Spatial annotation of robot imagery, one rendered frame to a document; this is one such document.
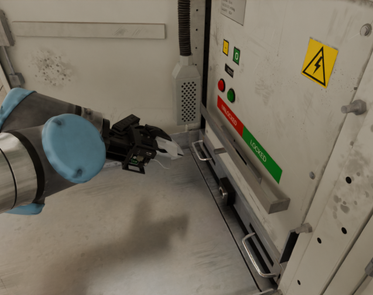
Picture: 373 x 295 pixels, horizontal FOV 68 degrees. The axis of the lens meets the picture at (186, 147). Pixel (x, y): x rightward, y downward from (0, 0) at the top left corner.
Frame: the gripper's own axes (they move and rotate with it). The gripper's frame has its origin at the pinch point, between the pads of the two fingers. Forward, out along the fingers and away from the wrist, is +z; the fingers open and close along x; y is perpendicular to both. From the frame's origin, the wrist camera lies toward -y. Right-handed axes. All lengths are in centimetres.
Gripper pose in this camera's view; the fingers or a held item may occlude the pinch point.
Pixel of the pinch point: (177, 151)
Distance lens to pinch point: 68.5
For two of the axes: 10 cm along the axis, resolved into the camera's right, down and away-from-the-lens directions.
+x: 4.8, -7.7, -4.3
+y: 2.7, 5.9, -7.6
